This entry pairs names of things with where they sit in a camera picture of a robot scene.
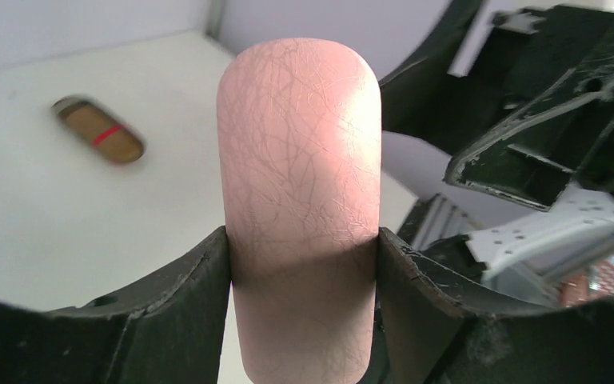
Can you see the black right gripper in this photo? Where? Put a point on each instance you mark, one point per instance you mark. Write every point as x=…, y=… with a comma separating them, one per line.
x=534, y=112

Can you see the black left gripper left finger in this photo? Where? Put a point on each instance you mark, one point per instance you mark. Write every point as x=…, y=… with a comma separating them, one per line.
x=167, y=327

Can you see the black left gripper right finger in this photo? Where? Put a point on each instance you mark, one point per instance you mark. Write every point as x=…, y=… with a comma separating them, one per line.
x=441, y=327

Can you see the pink glasses case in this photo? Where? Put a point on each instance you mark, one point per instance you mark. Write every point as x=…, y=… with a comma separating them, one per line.
x=299, y=134

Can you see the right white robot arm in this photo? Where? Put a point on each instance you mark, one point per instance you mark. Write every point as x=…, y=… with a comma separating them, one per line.
x=516, y=249

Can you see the brown glasses case red stripe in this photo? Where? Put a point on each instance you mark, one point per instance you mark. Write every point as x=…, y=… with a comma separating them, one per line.
x=97, y=127

